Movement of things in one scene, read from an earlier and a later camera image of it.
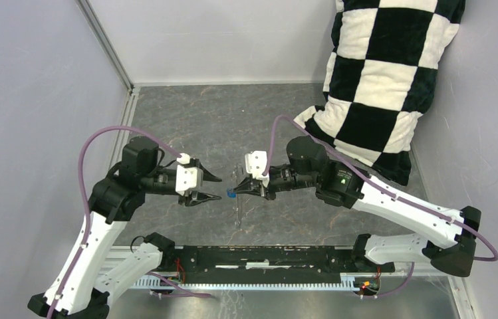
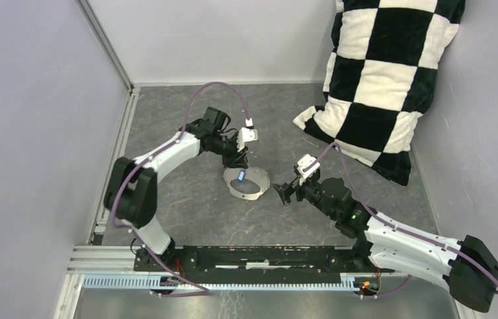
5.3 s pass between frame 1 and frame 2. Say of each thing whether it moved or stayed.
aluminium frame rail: stayed
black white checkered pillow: stayed
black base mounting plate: stayed
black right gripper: moved
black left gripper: moved
